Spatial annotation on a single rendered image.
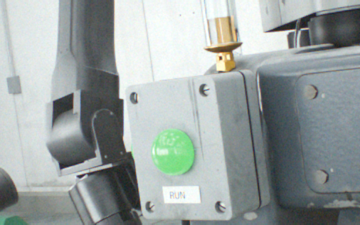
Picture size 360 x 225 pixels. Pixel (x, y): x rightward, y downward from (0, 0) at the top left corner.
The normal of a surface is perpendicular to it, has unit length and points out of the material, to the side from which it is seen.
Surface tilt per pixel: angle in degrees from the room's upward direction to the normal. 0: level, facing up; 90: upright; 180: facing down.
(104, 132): 80
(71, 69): 72
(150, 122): 90
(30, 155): 90
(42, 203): 90
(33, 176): 90
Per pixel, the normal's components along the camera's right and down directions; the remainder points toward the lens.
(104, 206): -0.02, -0.29
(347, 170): -0.62, 0.13
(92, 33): 0.63, -0.28
